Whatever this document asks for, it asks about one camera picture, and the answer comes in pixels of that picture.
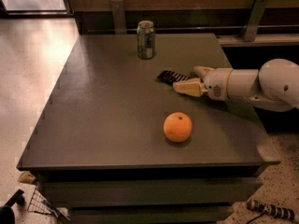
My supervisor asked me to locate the right metal bracket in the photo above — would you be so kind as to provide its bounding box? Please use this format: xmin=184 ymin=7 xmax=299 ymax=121
xmin=240 ymin=0 xmax=269 ymax=42

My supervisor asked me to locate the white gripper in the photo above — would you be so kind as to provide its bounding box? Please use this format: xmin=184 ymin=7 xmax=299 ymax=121
xmin=173 ymin=65 xmax=233 ymax=101

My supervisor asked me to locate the orange fruit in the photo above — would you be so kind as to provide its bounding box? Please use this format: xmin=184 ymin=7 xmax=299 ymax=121
xmin=163 ymin=112 xmax=192 ymax=143

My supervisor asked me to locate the black chocolate rxbar wrapper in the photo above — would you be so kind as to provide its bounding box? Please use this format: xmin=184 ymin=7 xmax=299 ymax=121
xmin=157 ymin=70 xmax=189 ymax=85

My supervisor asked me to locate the crumpled tan paper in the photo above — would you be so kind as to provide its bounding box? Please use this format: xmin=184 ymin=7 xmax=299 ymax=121
xmin=18 ymin=171 xmax=36 ymax=185

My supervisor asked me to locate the grey power strip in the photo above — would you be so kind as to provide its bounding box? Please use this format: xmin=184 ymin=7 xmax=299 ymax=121
xmin=247 ymin=199 xmax=299 ymax=221

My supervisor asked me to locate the wire mesh basket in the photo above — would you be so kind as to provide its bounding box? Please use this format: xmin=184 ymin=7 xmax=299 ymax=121
xmin=27 ymin=189 xmax=70 ymax=221

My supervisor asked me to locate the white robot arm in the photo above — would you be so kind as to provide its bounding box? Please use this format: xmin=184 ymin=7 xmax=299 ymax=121
xmin=172 ymin=59 xmax=299 ymax=112

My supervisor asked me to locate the metal bracket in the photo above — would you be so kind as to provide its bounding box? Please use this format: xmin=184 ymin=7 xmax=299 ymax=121
xmin=111 ymin=0 xmax=127 ymax=35
xmin=240 ymin=0 xmax=269 ymax=42

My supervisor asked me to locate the left metal bracket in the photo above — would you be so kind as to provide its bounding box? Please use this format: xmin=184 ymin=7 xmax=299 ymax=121
xmin=111 ymin=0 xmax=127 ymax=35

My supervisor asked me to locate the grey drawer cabinet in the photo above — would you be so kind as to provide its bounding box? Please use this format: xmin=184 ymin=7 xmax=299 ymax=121
xmin=38 ymin=177 xmax=263 ymax=224

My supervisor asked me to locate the black object floor corner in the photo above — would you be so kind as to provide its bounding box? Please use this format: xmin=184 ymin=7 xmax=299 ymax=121
xmin=0 ymin=189 xmax=25 ymax=224

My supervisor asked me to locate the green soda can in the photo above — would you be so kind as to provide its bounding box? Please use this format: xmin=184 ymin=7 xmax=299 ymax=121
xmin=136 ymin=21 xmax=155 ymax=60

